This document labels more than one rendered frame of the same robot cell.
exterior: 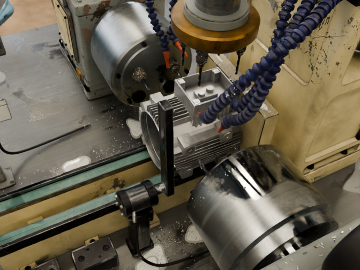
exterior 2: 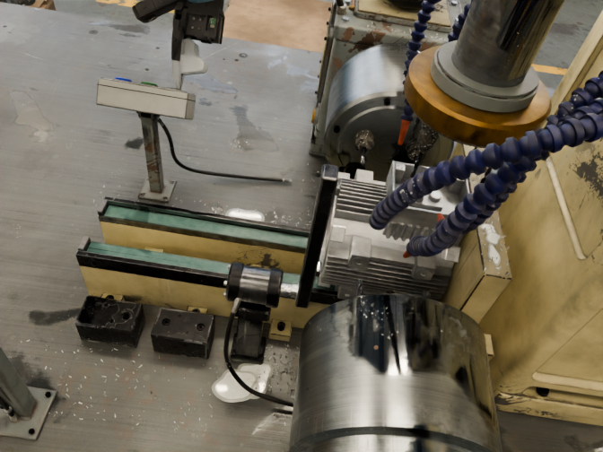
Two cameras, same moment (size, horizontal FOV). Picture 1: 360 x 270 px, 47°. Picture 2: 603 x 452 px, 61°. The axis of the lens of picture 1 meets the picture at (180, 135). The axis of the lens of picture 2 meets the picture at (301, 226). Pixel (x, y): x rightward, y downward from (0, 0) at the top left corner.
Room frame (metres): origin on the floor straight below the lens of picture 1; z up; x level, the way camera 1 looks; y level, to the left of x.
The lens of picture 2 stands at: (0.14, -0.17, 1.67)
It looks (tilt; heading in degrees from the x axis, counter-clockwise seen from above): 48 degrees down; 28
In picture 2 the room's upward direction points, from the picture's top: 11 degrees clockwise
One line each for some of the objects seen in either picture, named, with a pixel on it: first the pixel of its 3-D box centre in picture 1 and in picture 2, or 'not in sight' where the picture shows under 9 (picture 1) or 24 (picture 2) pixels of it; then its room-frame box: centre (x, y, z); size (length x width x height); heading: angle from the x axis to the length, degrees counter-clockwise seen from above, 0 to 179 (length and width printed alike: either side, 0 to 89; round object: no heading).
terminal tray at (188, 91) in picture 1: (205, 97); (423, 204); (0.74, -0.06, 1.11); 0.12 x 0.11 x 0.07; 119
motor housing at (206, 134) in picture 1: (188, 128); (384, 238); (0.72, -0.02, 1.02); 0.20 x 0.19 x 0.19; 119
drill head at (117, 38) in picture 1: (133, 45); (387, 105); (1.03, 0.16, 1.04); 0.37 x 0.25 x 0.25; 30
